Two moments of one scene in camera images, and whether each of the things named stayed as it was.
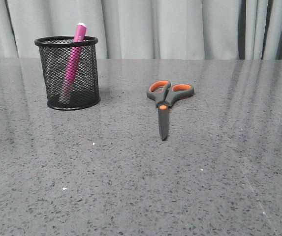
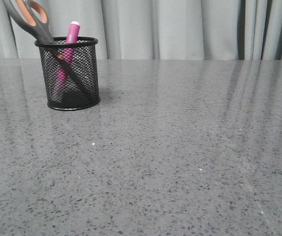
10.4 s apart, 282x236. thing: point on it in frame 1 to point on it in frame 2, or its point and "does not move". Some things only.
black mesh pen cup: (70, 70) does not move
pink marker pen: (75, 63) to (67, 58)
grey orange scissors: (165, 94) to (32, 16)
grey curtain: (202, 29) does not move
